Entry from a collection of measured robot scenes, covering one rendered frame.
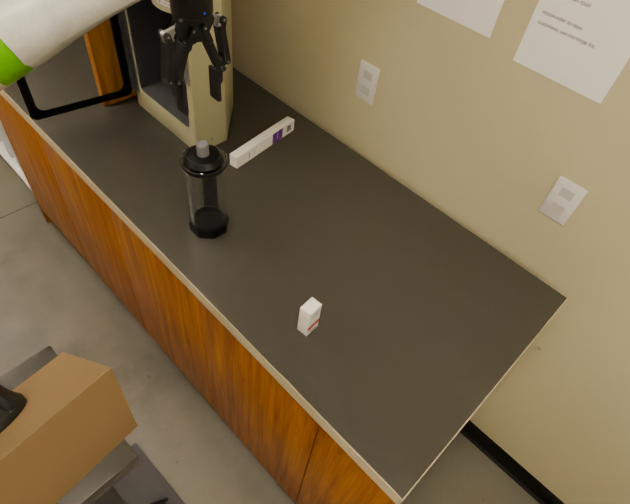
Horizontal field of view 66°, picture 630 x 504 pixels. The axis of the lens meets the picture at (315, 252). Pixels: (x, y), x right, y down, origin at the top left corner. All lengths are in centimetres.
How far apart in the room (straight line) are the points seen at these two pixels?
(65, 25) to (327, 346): 78
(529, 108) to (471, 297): 47
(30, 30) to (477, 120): 99
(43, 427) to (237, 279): 57
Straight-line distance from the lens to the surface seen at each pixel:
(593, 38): 118
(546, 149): 129
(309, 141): 162
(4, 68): 80
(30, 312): 247
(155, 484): 199
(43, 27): 78
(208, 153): 116
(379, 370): 112
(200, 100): 146
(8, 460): 85
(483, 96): 132
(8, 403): 97
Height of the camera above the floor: 191
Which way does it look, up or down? 49 degrees down
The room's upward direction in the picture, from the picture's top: 9 degrees clockwise
